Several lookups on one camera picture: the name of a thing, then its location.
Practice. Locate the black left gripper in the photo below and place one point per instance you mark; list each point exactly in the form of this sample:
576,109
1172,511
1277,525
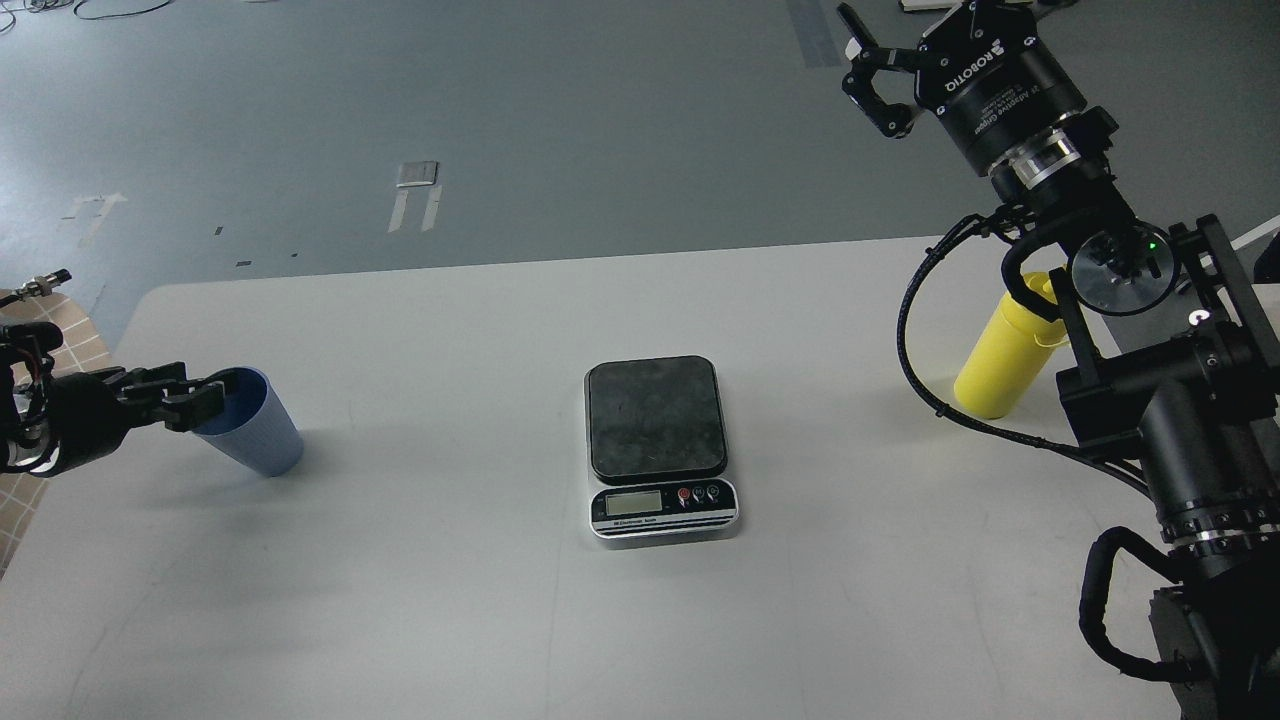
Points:
87,421

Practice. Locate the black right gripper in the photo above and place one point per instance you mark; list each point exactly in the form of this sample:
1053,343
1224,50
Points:
1000,85

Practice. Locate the blue ribbed plastic cup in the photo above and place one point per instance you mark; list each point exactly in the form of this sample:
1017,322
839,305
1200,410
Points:
254,428

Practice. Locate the yellow squeeze bottle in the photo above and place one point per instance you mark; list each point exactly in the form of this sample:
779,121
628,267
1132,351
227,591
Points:
1010,353

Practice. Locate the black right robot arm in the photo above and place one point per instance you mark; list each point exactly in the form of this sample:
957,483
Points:
1175,359

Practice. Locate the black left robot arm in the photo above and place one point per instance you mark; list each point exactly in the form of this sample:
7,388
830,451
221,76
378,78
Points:
28,373

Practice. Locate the black digital kitchen scale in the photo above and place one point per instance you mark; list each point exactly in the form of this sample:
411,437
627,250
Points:
657,451

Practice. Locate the grey floor plate with tape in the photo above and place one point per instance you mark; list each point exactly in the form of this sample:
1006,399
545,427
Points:
419,181

